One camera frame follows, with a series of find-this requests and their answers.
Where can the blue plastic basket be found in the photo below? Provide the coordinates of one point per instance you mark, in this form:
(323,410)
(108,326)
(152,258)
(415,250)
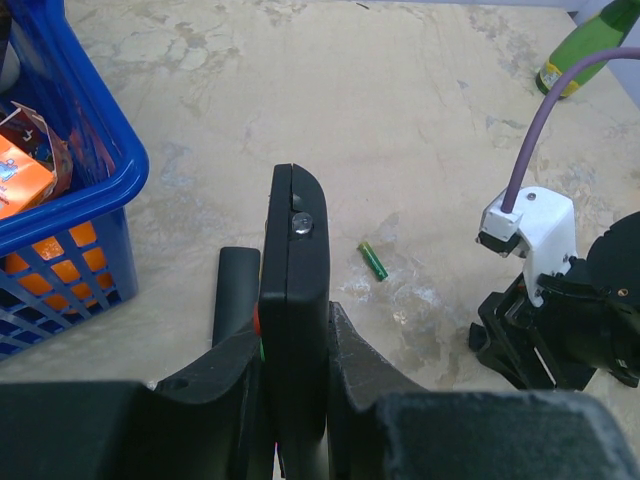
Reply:
(58,81)

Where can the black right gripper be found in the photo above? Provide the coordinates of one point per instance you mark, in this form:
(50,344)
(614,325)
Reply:
(382,425)

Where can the orange carton in basket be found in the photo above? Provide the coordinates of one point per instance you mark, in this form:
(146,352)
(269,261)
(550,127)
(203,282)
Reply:
(36,165)

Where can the loaded battery in remote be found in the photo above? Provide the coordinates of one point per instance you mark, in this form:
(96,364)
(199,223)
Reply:
(301,224)

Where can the green battery near centre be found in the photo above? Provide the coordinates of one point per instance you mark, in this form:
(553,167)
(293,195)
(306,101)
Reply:
(372,261)

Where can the orange ball in basket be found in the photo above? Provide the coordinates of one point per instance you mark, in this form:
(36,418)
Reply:
(50,249)

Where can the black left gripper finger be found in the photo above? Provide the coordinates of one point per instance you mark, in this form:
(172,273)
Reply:
(199,423)

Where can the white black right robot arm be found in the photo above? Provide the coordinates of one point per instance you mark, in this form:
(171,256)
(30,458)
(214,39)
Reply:
(592,311)

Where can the green glass bottle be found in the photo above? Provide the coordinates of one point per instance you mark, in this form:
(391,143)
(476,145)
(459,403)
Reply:
(605,30)

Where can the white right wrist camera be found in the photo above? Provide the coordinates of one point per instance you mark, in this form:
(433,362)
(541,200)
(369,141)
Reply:
(540,230)

